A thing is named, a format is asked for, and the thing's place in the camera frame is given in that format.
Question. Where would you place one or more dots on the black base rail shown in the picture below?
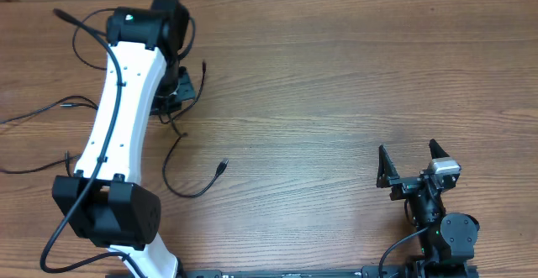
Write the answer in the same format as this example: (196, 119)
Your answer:
(370, 271)

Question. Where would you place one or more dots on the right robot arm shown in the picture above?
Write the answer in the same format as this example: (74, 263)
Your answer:
(446, 239)

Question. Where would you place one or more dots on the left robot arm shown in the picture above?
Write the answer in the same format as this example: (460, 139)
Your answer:
(103, 200)

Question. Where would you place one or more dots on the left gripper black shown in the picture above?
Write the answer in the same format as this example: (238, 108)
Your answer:
(184, 92)

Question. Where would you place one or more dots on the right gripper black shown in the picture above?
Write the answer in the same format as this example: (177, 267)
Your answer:
(404, 186)

